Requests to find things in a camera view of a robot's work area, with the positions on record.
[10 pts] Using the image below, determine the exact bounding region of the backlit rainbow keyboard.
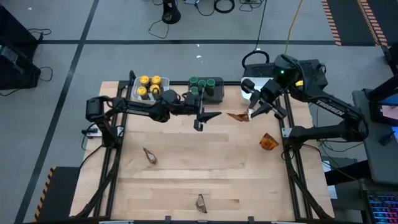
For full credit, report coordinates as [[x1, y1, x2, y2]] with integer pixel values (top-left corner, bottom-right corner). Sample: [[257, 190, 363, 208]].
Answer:
[[366, 193, 398, 224]]

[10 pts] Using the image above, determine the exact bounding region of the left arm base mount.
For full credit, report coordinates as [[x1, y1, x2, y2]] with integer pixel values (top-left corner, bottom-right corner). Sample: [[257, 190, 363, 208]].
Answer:
[[81, 126, 106, 140]]

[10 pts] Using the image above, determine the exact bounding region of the black computer monitor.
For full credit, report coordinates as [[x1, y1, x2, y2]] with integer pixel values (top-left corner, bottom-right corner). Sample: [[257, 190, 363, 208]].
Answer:
[[368, 75, 398, 127]]

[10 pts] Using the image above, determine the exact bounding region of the black looped floor cable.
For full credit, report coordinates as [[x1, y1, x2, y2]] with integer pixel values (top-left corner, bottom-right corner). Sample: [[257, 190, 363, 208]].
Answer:
[[241, 0, 271, 70]]

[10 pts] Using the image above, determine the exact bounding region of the black perforated computer case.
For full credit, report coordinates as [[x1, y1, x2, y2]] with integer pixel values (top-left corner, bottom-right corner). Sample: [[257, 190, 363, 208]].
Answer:
[[241, 58, 329, 104]]

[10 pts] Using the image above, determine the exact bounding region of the yellow cable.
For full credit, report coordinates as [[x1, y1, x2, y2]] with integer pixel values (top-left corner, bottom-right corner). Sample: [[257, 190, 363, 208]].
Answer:
[[282, 0, 304, 62]]

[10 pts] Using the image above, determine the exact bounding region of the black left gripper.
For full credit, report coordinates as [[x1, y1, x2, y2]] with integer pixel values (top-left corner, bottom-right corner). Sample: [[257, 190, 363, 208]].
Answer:
[[182, 86, 223, 133]]

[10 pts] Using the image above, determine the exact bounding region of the grey desk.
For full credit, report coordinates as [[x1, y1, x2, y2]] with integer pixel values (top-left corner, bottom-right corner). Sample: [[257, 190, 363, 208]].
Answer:
[[351, 88, 398, 187]]

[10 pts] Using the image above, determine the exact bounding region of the black stand base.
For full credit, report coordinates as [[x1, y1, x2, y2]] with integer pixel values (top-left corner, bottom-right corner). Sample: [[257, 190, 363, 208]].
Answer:
[[161, 0, 182, 26]]

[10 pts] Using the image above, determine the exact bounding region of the orange taco seasoning packet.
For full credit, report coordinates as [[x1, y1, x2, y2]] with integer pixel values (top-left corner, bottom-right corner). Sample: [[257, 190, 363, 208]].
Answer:
[[226, 107, 256, 123], [195, 194, 208, 215], [143, 147, 159, 166], [259, 133, 280, 151]]

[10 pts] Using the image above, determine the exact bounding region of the black hazard-striped floor mat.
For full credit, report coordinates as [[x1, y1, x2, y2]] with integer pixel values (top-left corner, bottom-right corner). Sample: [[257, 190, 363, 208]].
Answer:
[[321, 0, 389, 47], [32, 166, 82, 224]]

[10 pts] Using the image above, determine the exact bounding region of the yellow-lidded black spice jar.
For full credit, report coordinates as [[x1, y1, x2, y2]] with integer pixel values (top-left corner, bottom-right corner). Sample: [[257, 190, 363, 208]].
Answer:
[[136, 85, 150, 101], [150, 75, 164, 88], [149, 84, 163, 100], [139, 75, 153, 90]]

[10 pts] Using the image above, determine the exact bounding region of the black aluminium table frame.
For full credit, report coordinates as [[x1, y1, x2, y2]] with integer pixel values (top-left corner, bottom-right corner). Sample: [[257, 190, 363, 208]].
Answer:
[[70, 70, 335, 224]]

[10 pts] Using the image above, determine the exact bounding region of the white plastic bin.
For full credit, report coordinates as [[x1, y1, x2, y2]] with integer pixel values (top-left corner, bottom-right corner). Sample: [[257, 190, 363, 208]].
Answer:
[[131, 76, 170, 106], [240, 77, 277, 106]]

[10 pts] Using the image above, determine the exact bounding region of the dark grey plastic bin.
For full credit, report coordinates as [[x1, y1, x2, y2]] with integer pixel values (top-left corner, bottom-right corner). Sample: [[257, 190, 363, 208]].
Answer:
[[188, 76, 226, 105]]

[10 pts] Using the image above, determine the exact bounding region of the black equipment case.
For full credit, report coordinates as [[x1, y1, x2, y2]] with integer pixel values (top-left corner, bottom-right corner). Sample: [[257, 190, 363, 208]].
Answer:
[[0, 4, 40, 54], [0, 43, 42, 91]]

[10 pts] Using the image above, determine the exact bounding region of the black cable coil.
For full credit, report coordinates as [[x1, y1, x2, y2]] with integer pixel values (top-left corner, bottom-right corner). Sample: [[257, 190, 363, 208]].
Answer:
[[213, 0, 236, 14]]

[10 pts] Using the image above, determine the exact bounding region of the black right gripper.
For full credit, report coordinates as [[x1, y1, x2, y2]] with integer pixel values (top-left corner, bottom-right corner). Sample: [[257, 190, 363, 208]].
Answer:
[[241, 78, 289, 121]]

